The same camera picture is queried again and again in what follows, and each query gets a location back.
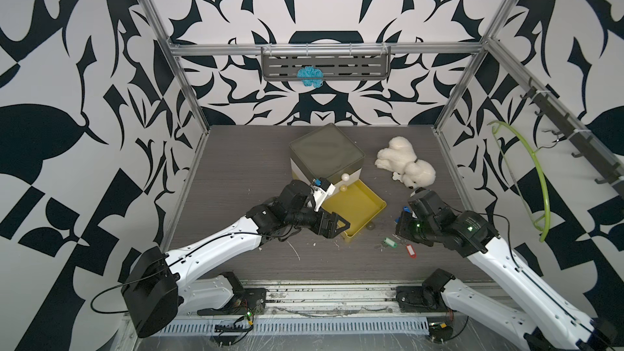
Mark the teal crumpled scrunchie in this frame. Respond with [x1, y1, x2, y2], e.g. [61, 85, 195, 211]
[297, 66, 324, 89]

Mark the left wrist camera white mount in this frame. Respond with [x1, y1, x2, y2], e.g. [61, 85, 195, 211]
[310, 178, 336, 212]

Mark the yellow bottom drawer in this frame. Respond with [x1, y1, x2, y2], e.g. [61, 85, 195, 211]
[322, 180, 387, 243]

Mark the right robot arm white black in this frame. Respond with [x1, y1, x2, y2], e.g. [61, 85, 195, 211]
[396, 188, 618, 350]

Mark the dark wall hook rail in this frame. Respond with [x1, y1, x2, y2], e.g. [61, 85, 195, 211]
[520, 78, 623, 197]

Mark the grey slotted wall shelf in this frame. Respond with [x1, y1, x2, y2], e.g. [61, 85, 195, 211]
[260, 45, 391, 81]

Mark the white slotted cable duct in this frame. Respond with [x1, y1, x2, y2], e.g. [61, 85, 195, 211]
[156, 316, 429, 336]

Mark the drawer unit olive cream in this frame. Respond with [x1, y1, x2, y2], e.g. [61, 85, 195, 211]
[289, 123, 366, 190]

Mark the green clothes hanger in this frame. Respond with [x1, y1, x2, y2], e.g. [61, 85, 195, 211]
[487, 120, 553, 243]

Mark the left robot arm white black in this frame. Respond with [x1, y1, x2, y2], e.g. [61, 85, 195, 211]
[121, 178, 350, 338]

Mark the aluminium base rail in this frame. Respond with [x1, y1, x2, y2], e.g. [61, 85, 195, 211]
[128, 279, 537, 318]

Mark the white plush polar bear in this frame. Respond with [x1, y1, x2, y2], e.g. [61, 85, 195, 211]
[375, 136, 436, 190]

